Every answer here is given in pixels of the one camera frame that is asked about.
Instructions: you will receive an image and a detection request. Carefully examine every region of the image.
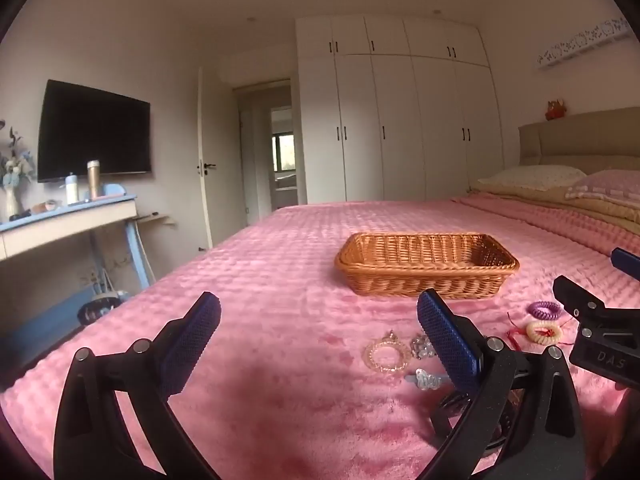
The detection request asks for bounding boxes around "purple spiral hair tie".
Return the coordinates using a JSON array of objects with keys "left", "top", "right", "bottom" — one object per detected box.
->
[{"left": 525, "top": 301, "right": 563, "bottom": 320}]

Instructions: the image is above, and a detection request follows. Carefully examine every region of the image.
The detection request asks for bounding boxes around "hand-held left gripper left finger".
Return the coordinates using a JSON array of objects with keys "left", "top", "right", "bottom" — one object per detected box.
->
[{"left": 52, "top": 291, "right": 222, "bottom": 480}]

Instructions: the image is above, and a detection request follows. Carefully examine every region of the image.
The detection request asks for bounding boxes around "beige quilt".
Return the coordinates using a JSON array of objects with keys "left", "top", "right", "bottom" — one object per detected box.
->
[{"left": 469, "top": 181, "right": 640, "bottom": 237}]

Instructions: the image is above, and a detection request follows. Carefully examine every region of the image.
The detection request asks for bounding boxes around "white wardrobe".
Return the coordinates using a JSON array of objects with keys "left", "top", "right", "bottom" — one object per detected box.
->
[{"left": 295, "top": 15, "right": 504, "bottom": 206}]

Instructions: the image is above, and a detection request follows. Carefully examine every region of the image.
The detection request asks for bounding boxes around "black hair tie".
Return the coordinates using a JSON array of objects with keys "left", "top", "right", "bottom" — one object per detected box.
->
[{"left": 431, "top": 392, "right": 507, "bottom": 457}]

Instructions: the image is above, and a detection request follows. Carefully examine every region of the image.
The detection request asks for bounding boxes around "artificial flower bouquet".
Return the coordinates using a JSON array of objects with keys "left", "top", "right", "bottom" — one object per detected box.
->
[{"left": 0, "top": 120, "right": 39, "bottom": 192}]

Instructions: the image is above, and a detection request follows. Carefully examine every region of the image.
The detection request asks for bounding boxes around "light blue hair clip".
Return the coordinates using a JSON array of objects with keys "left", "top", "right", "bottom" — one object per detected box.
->
[{"left": 402, "top": 369, "right": 452, "bottom": 392}]

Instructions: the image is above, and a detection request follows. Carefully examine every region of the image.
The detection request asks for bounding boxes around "cream spiral hair tie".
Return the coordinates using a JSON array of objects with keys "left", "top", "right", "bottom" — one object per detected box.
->
[{"left": 526, "top": 321, "right": 563, "bottom": 346}]

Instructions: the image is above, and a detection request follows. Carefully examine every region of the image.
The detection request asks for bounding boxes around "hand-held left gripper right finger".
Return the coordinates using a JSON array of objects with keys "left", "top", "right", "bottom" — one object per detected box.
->
[{"left": 416, "top": 288, "right": 587, "bottom": 480}]

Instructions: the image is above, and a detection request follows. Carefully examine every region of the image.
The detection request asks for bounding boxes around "blue and white desk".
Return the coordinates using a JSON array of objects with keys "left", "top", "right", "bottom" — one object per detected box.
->
[{"left": 0, "top": 192, "right": 157, "bottom": 292}]

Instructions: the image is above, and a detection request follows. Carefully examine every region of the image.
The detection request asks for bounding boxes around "white dotted pillow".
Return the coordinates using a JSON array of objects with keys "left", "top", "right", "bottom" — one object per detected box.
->
[{"left": 475, "top": 164, "right": 589, "bottom": 192}]

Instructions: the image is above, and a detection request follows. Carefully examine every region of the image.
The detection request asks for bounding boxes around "clear crystal ornament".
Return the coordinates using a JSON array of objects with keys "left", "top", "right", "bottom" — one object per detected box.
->
[{"left": 410, "top": 332, "right": 442, "bottom": 360}]

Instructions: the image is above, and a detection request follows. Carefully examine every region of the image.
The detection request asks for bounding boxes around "white room door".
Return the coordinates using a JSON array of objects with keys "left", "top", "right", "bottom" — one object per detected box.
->
[{"left": 197, "top": 66, "right": 242, "bottom": 251}]

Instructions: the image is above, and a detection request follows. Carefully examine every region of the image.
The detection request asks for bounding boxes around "white wall shelf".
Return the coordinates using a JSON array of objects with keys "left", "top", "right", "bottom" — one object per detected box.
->
[{"left": 537, "top": 17, "right": 632, "bottom": 69}]

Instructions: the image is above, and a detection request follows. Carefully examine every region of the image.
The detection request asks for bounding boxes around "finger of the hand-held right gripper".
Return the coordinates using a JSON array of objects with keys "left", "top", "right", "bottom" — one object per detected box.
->
[
  {"left": 552, "top": 275, "right": 608, "bottom": 331},
  {"left": 611, "top": 247, "right": 640, "bottom": 282}
]

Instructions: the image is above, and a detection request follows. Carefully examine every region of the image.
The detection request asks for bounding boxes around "brown wicker basket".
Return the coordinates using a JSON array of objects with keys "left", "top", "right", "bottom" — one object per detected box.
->
[{"left": 334, "top": 232, "right": 521, "bottom": 300}]

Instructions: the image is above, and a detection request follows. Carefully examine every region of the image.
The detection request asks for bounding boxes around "pink bead bracelet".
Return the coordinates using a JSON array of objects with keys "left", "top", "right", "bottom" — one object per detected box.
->
[{"left": 363, "top": 331, "right": 413, "bottom": 375}]

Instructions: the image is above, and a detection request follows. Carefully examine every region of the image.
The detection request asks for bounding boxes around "beige bed headboard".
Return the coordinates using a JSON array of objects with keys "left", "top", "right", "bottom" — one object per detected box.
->
[{"left": 517, "top": 106, "right": 640, "bottom": 181}]

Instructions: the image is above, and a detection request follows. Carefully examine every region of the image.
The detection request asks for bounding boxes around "dark round appliance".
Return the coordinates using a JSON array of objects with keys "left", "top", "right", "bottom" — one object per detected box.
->
[{"left": 78, "top": 295, "right": 125, "bottom": 325}]

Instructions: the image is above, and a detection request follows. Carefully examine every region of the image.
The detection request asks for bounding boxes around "black wall television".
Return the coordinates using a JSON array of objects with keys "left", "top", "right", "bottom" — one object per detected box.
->
[{"left": 37, "top": 79, "right": 152, "bottom": 184}]

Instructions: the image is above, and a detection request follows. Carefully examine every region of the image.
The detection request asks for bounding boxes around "pink plush blanket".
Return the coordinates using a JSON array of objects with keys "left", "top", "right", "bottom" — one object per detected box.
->
[{"left": 0, "top": 194, "right": 640, "bottom": 480}]

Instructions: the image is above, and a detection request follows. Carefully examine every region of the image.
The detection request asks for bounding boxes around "metal thermos flask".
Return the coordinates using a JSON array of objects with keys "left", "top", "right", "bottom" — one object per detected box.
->
[{"left": 86, "top": 160, "right": 104, "bottom": 201}]

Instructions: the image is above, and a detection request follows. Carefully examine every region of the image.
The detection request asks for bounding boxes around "pink pillow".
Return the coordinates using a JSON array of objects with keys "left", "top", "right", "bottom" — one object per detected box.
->
[{"left": 565, "top": 169, "right": 640, "bottom": 204}]

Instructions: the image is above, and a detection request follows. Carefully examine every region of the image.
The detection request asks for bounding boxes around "red string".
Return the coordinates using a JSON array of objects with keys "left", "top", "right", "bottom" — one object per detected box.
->
[{"left": 505, "top": 312, "right": 573, "bottom": 352}]

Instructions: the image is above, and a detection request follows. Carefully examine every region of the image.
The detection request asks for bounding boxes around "white vase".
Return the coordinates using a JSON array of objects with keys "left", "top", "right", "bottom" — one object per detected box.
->
[{"left": 4, "top": 186, "right": 24, "bottom": 220}]

